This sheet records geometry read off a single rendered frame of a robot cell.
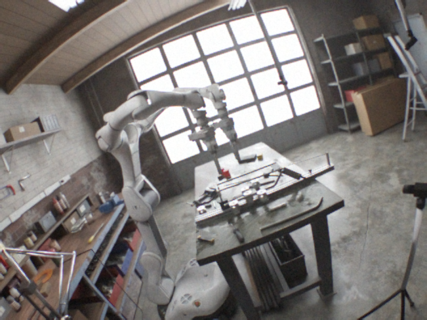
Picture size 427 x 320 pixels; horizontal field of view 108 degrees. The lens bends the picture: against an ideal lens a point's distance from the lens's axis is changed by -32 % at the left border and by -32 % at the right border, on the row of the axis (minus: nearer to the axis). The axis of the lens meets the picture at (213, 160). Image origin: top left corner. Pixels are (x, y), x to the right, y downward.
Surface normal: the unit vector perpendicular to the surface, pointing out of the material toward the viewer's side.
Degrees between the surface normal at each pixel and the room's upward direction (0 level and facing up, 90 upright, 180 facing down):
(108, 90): 90
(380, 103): 82
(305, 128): 90
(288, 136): 90
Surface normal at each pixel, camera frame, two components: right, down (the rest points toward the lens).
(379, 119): 0.04, 0.12
